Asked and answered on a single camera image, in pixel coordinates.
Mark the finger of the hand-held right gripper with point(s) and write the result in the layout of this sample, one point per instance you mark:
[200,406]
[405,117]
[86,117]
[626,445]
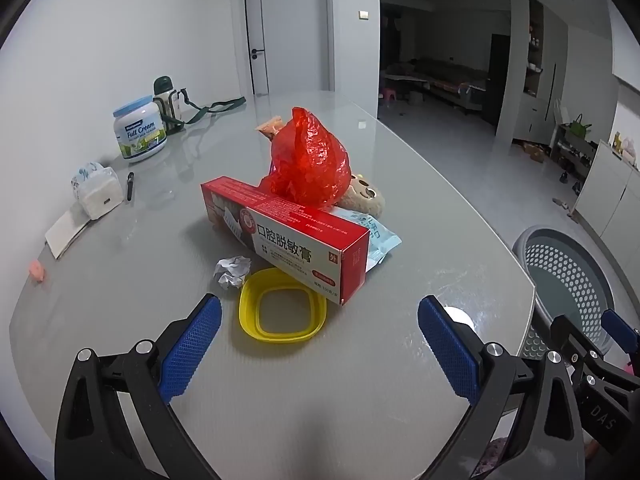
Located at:
[572,335]
[620,330]

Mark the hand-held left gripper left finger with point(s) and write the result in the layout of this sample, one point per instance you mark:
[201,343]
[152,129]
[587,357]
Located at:
[192,345]

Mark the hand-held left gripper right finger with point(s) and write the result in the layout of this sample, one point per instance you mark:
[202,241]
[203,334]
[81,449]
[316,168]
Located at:
[447,350]

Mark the grey perforated plastic basket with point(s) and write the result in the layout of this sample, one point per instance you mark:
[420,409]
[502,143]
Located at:
[560,260]

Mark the white paper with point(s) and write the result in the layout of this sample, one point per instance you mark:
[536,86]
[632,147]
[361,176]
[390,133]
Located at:
[232,271]

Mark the light blue packet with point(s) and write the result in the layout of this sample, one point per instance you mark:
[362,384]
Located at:
[381,240]

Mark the red toothpaste box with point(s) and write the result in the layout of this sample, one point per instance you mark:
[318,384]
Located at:
[300,240]

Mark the red plastic bag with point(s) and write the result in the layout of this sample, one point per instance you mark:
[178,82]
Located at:
[310,160]

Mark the white low cabinet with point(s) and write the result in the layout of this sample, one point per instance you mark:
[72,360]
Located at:
[610,190]

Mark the black pen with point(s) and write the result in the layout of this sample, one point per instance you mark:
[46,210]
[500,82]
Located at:
[130,187]

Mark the white paper booklet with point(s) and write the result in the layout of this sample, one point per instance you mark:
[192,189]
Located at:
[65,232]

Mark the beige round plush toy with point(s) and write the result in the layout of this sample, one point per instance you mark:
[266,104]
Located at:
[365,200]

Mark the small pink object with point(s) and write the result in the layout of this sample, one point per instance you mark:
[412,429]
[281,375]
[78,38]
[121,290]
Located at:
[37,271]

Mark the white tissue pack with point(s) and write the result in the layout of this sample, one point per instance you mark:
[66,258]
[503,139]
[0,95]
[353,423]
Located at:
[97,192]

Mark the shoe rack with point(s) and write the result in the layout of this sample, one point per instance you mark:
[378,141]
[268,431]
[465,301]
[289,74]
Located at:
[575,152]

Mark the cardboard box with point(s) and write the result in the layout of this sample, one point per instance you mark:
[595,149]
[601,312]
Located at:
[534,152]

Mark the green bag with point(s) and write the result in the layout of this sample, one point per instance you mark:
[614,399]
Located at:
[580,127]

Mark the white milk powder can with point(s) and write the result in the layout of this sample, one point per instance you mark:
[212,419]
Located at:
[140,135]

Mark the orange pink snack packet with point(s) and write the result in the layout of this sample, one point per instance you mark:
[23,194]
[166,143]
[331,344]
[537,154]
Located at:
[270,127]

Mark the white bucket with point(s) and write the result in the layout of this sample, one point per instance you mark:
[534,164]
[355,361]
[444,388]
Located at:
[415,99]

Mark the pink plastic stool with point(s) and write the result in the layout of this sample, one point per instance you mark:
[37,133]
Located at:
[390,95]

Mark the tall shelf cabinet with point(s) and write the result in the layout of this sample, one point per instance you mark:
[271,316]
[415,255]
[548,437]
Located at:
[537,70]

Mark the white low table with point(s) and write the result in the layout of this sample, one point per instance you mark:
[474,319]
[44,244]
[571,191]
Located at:
[405,76]

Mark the white door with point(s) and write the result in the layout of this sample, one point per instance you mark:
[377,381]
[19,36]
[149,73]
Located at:
[290,25]

